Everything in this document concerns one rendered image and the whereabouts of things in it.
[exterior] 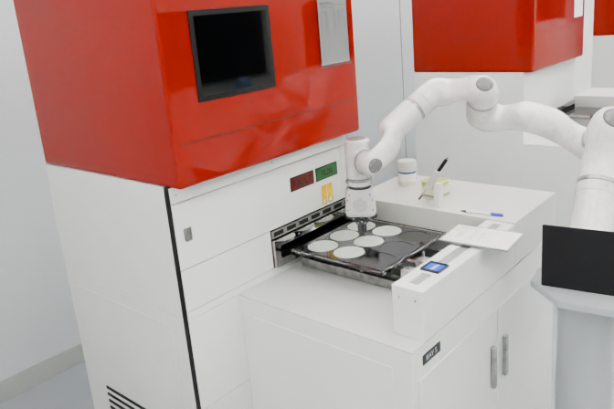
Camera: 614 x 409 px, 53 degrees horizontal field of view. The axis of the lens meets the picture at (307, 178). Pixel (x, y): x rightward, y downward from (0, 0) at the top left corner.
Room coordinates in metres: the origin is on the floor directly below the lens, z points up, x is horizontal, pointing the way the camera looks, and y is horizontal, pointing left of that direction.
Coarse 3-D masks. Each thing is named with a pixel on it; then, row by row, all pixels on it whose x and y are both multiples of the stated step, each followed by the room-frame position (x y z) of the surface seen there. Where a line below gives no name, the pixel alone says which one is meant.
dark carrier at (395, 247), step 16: (384, 224) 2.08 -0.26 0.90; (320, 240) 1.97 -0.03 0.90; (336, 240) 1.96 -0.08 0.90; (352, 240) 1.94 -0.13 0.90; (384, 240) 1.92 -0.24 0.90; (400, 240) 1.91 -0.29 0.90; (416, 240) 1.90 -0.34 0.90; (368, 256) 1.80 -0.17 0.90; (384, 256) 1.79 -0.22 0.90; (400, 256) 1.78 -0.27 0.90
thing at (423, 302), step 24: (456, 264) 1.55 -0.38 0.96; (480, 264) 1.63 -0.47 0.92; (504, 264) 1.75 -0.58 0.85; (408, 288) 1.43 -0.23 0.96; (432, 288) 1.44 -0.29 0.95; (456, 288) 1.53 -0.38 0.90; (480, 288) 1.63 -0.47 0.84; (408, 312) 1.43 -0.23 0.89; (432, 312) 1.43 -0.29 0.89; (456, 312) 1.52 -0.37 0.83; (408, 336) 1.43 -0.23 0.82
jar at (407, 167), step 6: (402, 162) 2.31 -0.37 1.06; (408, 162) 2.30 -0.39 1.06; (414, 162) 2.31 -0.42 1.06; (402, 168) 2.31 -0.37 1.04; (408, 168) 2.30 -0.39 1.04; (414, 168) 2.31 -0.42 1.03; (402, 174) 2.30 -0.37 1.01; (408, 174) 2.30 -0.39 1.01; (414, 174) 2.30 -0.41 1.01; (402, 180) 2.31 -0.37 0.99; (408, 180) 2.30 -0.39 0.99; (414, 180) 2.30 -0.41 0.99
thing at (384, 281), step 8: (304, 256) 1.97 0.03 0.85; (304, 264) 1.95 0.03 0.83; (312, 264) 1.93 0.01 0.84; (320, 264) 1.90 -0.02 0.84; (328, 264) 1.88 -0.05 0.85; (336, 264) 1.87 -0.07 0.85; (336, 272) 1.86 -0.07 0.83; (344, 272) 1.83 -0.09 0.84; (352, 272) 1.81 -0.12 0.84; (360, 272) 1.79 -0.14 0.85; (368, 272) 1.79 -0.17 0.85; (360, 280) 1.79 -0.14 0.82; (368, 280) 1.77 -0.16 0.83; (376, 280) 1.75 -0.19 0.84; (384, 280) 1.73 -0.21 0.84; (392, 280) 1.72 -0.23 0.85
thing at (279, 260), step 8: (344, 208) 2.17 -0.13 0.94; (328, 216) 2.10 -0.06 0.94; (336, 216) 2.13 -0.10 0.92; (312, 224) 2.03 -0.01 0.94; (320, 224) 2.06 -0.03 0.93; (296, 232) 1.97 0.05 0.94; (304, 232) 2.00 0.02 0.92; (272, 240) 1.90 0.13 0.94; (280, 240) 1.91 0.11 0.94; (288, 240) 1.94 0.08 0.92; (272, 248) 1.90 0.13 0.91; (280, 248) 1.91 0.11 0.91; (280, 256) 1.90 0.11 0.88; (288, 256) 1.93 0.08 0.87; (296, 256) 1.96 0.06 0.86; (280, 264) 1.90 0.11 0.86
